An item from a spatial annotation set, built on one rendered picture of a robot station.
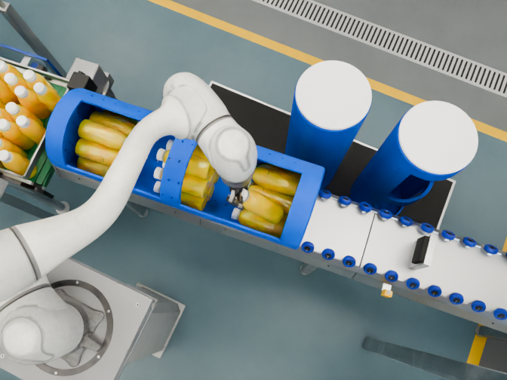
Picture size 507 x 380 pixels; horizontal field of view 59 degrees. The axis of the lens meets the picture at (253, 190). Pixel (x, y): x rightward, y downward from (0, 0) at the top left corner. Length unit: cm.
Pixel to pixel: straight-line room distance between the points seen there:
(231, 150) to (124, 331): 79
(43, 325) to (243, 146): 72
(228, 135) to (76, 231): 35
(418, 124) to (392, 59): 139
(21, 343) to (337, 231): 104
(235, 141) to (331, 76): 85
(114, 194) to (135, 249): 178
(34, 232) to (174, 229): 183
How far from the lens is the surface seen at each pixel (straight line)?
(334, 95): 169
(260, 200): 137
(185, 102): 101
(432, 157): 168
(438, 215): 261
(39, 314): 134
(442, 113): 176
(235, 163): 94
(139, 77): 299
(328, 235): 164
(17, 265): 80
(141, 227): 265
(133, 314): 150
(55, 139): 155
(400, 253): 168
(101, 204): 86
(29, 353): 134
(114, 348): 153
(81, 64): 208
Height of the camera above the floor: 252
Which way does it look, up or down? 75 degrees down
